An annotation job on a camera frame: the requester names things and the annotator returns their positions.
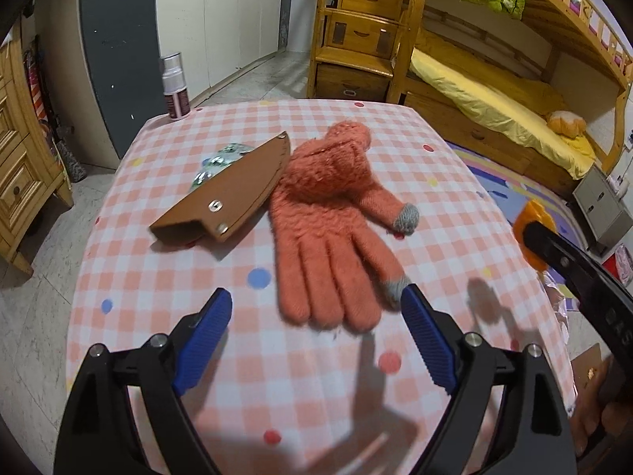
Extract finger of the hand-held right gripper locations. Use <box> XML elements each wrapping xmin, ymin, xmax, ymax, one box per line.
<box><xmin>521</xmin><ymin>220</ymin><xmax>603</xmax><ymax>304</ymax></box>

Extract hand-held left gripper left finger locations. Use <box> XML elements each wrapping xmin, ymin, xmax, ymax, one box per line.
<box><xmin>54</xmin><ymin>287</ymin><xmax>233</xmax><ymax>475</ymax></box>

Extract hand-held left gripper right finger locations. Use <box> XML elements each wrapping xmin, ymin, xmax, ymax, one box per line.
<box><xmin>400</xmin><ymin>284</ymin><xmax>579</xmax><ymax>475</ymax></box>

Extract orange peel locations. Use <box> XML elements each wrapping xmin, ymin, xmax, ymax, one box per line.
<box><xmin>513</xmin><ymin>200</ymin><xmax>558</xmax><ymax>271</ymax></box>

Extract orange knitted glove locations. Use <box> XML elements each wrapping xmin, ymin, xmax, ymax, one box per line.
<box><xmin>269</xmin><ymin>121</ymin><xmax>421</xmax><ymax>330</ymax></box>

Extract person's right hand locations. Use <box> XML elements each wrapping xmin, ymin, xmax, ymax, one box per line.
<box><xmin>574</xmin><ymin>359</ymin><xmax>633</xmax><ymax>459</ymax></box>

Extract pink plastic bag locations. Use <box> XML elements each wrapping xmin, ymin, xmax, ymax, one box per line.
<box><xmin>543</xmin><ymin>272</ymin><xmax>580</xmax><ymax>348</ymax></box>

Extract pink patterned bag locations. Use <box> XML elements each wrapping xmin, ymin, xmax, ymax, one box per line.
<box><xmin>613</xmin><ymin>245</ymin><xmax>633</xmax><ymax>286</ymax></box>

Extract brown cardboard sheet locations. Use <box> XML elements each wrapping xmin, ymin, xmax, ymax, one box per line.
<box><xmin>570</xmin><ymin>343</ymin><xmax>603</xmax><ymax>393</ymax></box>

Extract small grey cabinet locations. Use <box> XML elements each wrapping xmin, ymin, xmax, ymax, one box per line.
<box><xmin>572</xmin><ymin>165</ymin><xmax>632</xmax><ymax>258</ymax></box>

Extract pink checked tablecloth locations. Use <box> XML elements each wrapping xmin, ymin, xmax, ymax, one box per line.
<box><xmin>64</xmin><ymin>99</ymin><xmax>577</xmax><ymax>475</ymax></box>

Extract purple colourful rug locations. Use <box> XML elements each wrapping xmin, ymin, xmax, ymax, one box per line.
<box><xmin>445</xmin><ymin>141</ymin><xmax>633</xmax><ymax>298</ymax></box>

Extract orange white plush toy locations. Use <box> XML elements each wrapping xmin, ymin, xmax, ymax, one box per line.
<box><xmin>546</xmin><ymin>110</ymin><xmax>586</xmax><ymax>139</ymax></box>

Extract brown leather sheath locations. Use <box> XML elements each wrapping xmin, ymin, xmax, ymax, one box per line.
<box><xmin>149</xmin><ymin>131</ymin><xmax>290</xmax><ymax>257</ymax></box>

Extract wooden bunk bed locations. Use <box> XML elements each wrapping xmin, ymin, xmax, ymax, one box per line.
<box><xmin>396</xmin><ymin>0</ymin><xmax>633</xmax><ymax>200</ymax></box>

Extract silver foil candy packet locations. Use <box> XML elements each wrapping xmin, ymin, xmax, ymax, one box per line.
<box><xmin>190</xmin><ymin>142</ymin><xmax>256</xmax><ymax>194</ymax></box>

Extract yellow bedsheet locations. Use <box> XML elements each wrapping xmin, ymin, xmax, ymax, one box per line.
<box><xmin>409</xmin><ymin>47</ymin><xmax>597</xmax><ymax>179</ymax></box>

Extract dark speckled bag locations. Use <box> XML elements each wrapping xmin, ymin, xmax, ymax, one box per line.
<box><xmin>54</xmin><ymin>136</ymin><xmax>88</xmax><ymax>184</ymax></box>

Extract wooden cabinet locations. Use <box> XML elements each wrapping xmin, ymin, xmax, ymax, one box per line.
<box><xmin>0</xmin><ymin>34</ymin><xmax>75</xmax><ymax>276</ymax></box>

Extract white spray bottle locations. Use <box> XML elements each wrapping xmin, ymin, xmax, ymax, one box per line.
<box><xmin>161</xmin><ymin>53</ymin><xmax>191</xmax><ymax>122</ymax></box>

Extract wooden stair drawers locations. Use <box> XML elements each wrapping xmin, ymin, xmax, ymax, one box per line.
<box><xmin>307</xmin><ymin>0</ymin><xmax>426</xmax><ymax>105</ymax></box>

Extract grey white wardrobe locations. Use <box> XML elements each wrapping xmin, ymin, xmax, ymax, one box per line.
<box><xmin>37</xmin><ymin>0</ymin><xmax>288</xmax><ymax>169</ymax></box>

